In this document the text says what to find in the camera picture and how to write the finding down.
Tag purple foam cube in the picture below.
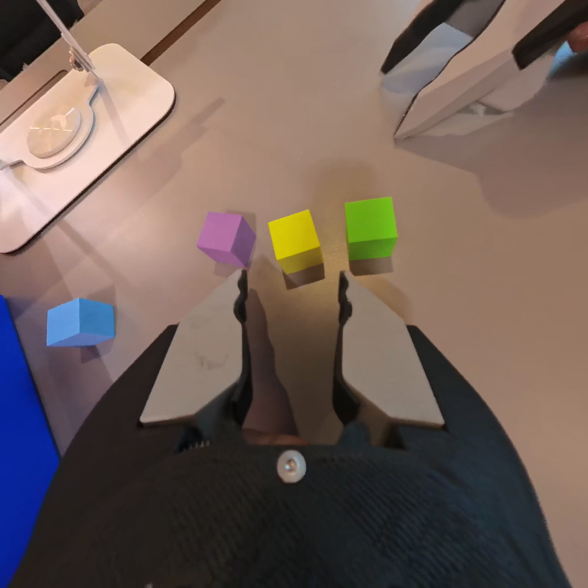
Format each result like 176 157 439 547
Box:
197 211 257 268

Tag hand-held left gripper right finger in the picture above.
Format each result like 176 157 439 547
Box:
332 270 446 435

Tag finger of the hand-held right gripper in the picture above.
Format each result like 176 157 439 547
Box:
379 0 507 112
394 0 568 140

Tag yellow foam cube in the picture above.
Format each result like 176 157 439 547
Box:
268 209 321 275

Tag blue foam cube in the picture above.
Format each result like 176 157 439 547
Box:
46 298 115 347

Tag dark bulky object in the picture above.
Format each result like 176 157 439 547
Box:
0 0 85 81

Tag green foam cube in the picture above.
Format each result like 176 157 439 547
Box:
345 197 398 261

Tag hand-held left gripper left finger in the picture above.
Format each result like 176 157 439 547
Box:
139 269 253 436

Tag blue plastic bin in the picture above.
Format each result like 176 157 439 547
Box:
0 294 60 588

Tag white document stand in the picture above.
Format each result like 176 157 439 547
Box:
0 0 176 254

